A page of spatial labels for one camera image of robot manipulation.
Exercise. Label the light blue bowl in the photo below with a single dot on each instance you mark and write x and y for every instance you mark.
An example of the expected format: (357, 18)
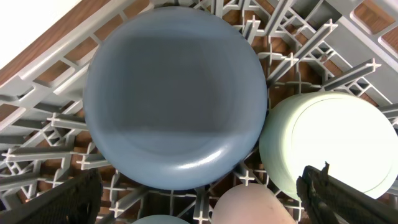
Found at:
(160, 219)

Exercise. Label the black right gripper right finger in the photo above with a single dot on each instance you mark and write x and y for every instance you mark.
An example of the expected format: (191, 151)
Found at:
(326, 199)

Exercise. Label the pink cup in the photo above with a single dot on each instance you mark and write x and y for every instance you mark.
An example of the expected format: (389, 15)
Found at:
(250, 204)

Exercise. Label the dark blue plate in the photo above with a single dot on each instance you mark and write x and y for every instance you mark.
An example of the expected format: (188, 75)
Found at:
(175, 98)

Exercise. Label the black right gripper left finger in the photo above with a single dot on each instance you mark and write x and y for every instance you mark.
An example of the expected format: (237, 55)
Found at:
(77, 200)

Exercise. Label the mint green bowl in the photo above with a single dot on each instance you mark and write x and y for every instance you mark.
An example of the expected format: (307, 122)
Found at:
(346, 132)

